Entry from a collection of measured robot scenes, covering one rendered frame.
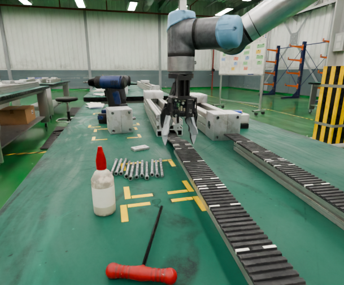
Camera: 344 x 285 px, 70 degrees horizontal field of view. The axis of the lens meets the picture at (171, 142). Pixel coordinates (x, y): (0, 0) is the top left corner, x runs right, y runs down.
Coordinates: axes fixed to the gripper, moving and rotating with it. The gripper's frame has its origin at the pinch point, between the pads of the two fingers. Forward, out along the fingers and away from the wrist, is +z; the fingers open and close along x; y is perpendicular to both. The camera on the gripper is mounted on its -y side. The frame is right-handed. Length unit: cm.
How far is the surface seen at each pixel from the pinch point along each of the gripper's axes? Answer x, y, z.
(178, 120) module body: 3.6, -19.3, -2.5
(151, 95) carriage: -2, -75, -7
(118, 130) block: -19.1, -25.2, 1.7
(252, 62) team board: 287, -522, -44
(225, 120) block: 18.3, -8.6, -4.3
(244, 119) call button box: 33.6, -25.6, -1.1
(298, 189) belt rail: 17.6, 32.5, 2.0
